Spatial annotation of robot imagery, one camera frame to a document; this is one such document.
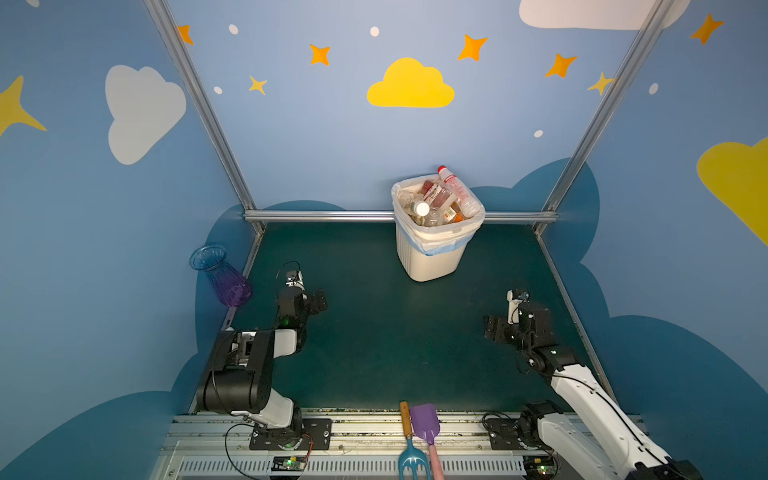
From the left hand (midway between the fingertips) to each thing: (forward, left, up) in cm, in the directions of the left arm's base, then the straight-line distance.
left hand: (308, 290), depth 95 cm
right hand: (-10, -58, +4) cm, 59 cm away
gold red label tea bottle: (+16, -40, +25) cm, 50 cm away
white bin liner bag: (+5, -34, +21) cm, 40 cm away
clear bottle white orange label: (+10, -32, +28) cm, 44 cm away
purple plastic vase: (+4, +28, -5) cm, 29 cm away
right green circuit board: (-45, -63, -7) cm, 78 cm away
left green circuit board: (-45, -2, -8) cm, 46 cm away
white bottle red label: (+15, -49, +24) cm, 56 cm away
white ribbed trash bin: (+7, -37, +3) cm, 38 cm away
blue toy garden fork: (-44, -32, -4) cm, 54 cm away
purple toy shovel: (-36, -36, -6) cm, 52 cm away
